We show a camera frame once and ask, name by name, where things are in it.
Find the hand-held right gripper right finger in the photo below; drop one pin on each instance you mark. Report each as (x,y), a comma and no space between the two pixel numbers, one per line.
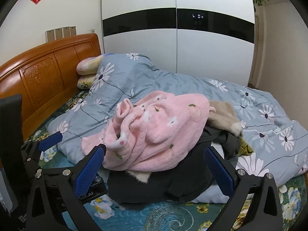
(217,170)

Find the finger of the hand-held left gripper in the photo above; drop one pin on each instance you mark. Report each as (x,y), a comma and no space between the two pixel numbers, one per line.
(49,140)

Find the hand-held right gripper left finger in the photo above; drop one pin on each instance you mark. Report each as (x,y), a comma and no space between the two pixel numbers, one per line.
(89,170)

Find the olive green garment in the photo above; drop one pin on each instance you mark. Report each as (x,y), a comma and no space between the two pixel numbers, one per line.
(245,149)

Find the cream fleece garment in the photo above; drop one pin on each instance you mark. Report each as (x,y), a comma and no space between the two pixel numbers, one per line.
(142,176)

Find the beige fleece garment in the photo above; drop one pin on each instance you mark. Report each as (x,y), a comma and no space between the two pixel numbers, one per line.
(223,115)

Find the wooden bed headboard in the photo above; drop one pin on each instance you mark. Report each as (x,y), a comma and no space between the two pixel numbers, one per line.
(43,77)

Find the dark grey garment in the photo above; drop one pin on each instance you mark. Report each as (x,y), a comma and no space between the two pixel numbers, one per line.
(154,187)

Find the teal floral bed sheet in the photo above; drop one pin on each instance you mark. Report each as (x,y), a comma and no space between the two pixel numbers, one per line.
(168,216)

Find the yellow green-flower pillow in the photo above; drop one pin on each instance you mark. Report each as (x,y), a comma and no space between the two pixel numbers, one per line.
(85,83)

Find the pastel floral pillow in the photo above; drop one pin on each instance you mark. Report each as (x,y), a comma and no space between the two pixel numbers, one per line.
(87,65)

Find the grey-blue daisy print duvet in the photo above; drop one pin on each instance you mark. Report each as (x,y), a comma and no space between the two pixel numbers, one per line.
(149,77)

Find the white wardrobe with black band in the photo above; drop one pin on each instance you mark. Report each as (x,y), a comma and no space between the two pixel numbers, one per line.
(144,53)

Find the beige picture frame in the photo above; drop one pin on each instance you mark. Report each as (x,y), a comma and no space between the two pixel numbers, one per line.
(50,35)
(58,33)
(73,30)
(66,32)

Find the wooden door frame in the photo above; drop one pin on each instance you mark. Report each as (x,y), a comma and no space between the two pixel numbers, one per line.
(258,53)

